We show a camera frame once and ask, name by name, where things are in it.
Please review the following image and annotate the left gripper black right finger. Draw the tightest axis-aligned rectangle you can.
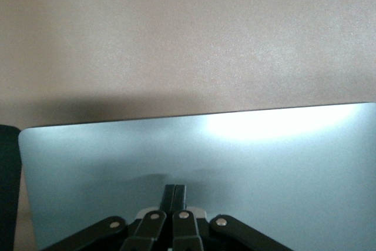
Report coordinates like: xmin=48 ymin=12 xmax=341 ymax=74
xmin=172 ymin=185 xmax=292 ymax=251

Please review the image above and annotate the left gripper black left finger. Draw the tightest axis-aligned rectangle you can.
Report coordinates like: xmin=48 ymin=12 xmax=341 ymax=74
xmin=43 ymin=184 xmax=176 ymax=251

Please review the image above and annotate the silver grey laptop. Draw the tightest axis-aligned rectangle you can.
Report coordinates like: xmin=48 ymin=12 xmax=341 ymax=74
xmin=18 ymin=102 xmax=376 ymax=251

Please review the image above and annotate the black mouse pad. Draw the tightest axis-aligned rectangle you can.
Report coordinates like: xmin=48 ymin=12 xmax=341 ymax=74
xmin=0 ymin=124 xmax=24 ymax=251

